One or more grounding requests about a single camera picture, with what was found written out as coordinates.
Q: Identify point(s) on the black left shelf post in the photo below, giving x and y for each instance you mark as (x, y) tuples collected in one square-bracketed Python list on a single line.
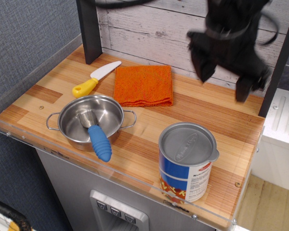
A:
[(90, 32)]

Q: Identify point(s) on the clear acrylic table guard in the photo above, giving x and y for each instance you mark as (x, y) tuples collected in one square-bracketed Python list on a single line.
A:
[(132, 174)]

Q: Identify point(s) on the yellow black object bottom left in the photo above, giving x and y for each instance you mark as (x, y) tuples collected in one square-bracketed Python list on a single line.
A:
[(13, 227)]

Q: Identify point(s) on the silver steel pot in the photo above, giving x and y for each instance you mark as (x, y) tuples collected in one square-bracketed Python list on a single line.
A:
[(102, 112)]

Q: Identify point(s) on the white toy sink unit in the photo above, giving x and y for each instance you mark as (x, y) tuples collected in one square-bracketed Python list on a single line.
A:
[(271, 160)]

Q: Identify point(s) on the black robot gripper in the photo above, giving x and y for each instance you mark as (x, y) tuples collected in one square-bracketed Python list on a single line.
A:
[(235, 52)]

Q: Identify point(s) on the black shelf post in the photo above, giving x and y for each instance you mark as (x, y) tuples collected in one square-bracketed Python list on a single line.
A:
[(276, 76), (90, 32)]

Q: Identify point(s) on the blue labelled soup can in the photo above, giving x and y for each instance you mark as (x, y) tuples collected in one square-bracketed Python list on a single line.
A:
[(186, 153)]

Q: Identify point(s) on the orange folded cloth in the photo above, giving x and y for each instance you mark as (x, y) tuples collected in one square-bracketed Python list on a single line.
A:
[(144, 85)]

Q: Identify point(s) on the yellow handled toy knife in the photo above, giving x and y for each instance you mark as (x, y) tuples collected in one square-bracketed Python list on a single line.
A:
[(87, 87)]

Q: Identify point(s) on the grey toy fridge cabinet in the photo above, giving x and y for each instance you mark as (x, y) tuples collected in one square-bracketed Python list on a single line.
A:
[(88, 190)]

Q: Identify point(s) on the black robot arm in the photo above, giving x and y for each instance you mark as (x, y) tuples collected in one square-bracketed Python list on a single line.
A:
[(233, 14)]

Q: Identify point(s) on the black right shelf post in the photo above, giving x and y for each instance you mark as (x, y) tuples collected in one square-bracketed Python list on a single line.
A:
[(276, 76)]

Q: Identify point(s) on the silver ice dispenser panel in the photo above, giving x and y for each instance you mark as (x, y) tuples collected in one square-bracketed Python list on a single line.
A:
[(118, 211)]

